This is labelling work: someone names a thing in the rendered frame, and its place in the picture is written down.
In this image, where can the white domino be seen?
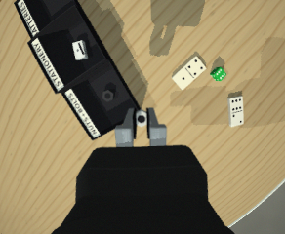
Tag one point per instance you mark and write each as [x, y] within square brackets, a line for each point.
[235, 111]
[189, 72]

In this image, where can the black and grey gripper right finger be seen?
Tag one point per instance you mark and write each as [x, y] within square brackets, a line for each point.
[156, 133]

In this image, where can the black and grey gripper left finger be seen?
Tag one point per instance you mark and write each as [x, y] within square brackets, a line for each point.
[124, 134]

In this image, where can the green die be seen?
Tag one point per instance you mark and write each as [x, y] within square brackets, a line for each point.
[218, 74]

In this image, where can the black storage bins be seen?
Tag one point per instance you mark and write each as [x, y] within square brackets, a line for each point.
[61, 24]

